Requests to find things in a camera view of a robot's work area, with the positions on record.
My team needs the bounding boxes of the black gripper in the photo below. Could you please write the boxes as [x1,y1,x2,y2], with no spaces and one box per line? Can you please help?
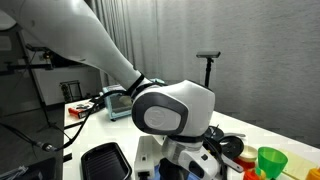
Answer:
[158,158,188,180]

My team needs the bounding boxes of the black camera stand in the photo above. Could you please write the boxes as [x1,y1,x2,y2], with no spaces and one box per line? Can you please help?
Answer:
[203,57,215,89]

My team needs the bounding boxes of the black pot grey handle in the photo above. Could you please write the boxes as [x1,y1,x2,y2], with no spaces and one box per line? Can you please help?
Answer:
[203,138,245,174]

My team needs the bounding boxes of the cream small bowl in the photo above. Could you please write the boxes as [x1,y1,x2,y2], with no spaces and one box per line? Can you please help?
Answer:
[239,145,258,164]

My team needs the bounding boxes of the pale yellow cutting board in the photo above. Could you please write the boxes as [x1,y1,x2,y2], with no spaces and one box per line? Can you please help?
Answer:
[282,149,320,180]

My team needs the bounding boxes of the yellow mustard bottle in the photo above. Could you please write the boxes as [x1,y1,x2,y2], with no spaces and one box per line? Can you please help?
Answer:
[305,167,320,180]

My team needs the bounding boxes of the black frying pan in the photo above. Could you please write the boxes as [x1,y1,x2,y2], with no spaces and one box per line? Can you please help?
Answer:
[218,132,247,160]

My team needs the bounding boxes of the red and black box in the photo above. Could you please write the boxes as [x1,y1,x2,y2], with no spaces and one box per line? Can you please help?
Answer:
[67,97,106,119]

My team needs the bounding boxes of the black pot lid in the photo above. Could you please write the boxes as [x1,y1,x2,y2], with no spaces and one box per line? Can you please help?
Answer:
[204,125,225,141]

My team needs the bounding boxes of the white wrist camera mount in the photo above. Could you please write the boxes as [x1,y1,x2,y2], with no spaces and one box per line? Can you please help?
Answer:
[134,134,221,180]

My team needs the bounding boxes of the green plastic cup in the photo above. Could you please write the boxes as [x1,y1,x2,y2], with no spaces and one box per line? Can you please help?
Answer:
[255,146,289,180]

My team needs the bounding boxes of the black camera bar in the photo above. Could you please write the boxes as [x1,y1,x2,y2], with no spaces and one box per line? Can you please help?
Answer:
[195,50,222,59]

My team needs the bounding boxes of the black ridged grill tray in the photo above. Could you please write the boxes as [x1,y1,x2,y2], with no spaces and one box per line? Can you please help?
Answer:
[80,142,133,180]

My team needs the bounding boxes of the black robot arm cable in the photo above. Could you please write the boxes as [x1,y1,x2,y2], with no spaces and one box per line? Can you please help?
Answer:
[0,94,112,153]

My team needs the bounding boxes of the red ketchup bottle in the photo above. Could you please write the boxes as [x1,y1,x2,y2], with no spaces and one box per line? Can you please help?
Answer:
[243,169,264,180]

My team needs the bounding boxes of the red toy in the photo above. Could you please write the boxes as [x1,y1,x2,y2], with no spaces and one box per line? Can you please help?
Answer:
[233,156,256,171]

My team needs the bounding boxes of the light blue toaster oven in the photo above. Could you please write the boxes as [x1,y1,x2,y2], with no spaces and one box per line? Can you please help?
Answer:
[102,78,166,122]

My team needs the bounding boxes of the black camera on tripod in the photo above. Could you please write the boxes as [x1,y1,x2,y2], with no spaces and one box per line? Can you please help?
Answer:
[0,43,64,132]

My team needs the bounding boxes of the black wire rack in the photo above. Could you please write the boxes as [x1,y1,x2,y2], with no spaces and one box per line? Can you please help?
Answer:
[59,79,83,103]

